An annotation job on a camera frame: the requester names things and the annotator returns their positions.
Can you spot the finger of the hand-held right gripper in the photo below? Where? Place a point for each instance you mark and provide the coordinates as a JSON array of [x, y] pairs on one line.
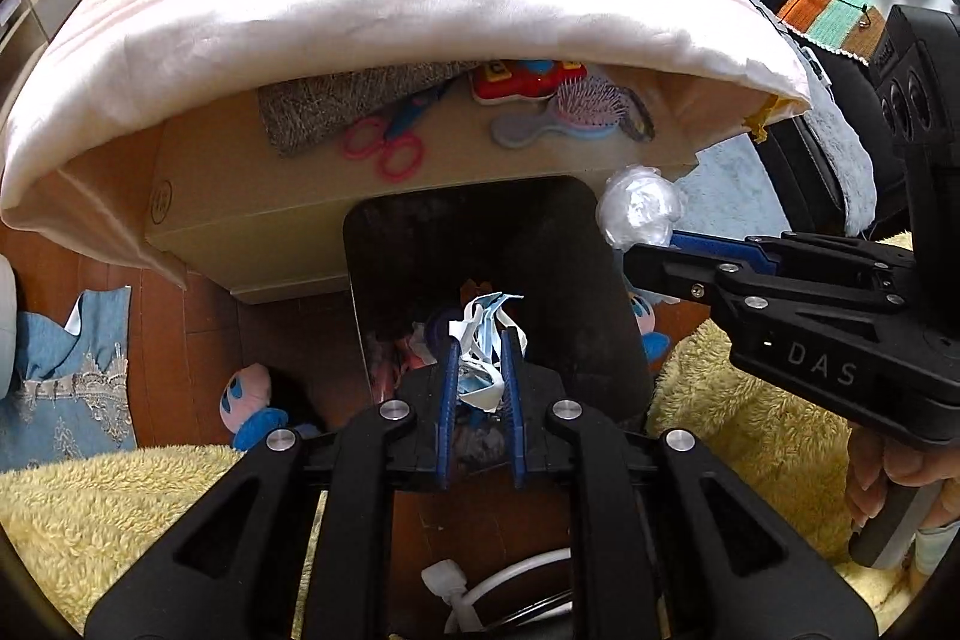
[[675, 269], [712, 242]]

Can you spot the black sofa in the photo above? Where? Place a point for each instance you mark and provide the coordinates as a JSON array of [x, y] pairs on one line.
[[832, 108]]

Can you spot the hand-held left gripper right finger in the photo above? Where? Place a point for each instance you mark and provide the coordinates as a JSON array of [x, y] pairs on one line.
[[512, 400]]

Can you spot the large cardboard box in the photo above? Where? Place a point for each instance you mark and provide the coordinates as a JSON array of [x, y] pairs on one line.
[[225, 190]]

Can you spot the blue face mask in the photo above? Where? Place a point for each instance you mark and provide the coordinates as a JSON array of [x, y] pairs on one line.
[[480, 340]]

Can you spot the yellow fluffy rug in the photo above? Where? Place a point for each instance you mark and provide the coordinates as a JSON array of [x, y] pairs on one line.
[[112, 520]]

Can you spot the grey felt mat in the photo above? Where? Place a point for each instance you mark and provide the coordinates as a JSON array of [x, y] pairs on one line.
[[315, 108]]

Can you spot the red plastic toy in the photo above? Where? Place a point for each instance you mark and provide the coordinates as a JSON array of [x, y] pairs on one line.
[[517, 81]]

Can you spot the grey carpet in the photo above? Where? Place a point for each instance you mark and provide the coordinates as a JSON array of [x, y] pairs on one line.
[[735, 190]]

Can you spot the pink blue plush doll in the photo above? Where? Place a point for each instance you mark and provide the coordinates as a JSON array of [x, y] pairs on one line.
[[649, 325], [244, 389]]

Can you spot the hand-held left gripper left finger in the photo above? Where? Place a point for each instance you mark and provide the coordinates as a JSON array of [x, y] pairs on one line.
[[448, 400]]

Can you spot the grey purple hairbrush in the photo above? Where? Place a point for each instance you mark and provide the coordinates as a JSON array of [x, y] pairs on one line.
[[585, 104]]

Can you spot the black trash bin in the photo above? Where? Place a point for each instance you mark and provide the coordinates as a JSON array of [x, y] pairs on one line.
[[570, 280]]

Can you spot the white power adapter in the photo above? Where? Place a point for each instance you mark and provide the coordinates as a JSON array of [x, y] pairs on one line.
[[446, 584]]

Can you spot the blue lace cloth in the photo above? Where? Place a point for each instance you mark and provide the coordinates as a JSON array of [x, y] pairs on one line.
[[67, 385]]

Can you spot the clear plastic wrap ball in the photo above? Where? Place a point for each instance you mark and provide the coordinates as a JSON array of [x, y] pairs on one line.
[[637, 209]]

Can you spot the grey fluffy blanket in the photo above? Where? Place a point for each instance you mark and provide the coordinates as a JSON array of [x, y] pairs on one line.
[[847, 160]]

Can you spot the person's right hand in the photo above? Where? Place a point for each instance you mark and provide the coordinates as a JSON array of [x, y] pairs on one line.
[[866, 475]]

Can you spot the white round object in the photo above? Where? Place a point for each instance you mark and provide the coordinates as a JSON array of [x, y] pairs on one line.
[[6, 325]]

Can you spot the yellow cloth scrap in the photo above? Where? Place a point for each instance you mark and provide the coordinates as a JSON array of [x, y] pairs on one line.
[[765, 119]]

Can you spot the grey hair band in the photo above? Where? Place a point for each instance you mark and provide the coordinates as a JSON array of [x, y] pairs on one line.
[[649, 129]]

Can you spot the small silver foil packet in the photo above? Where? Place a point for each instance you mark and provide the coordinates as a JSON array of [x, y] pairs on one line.
[[480, 445]]

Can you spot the pink blue scissors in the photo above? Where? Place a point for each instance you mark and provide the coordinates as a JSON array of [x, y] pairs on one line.
[[405, 115]]

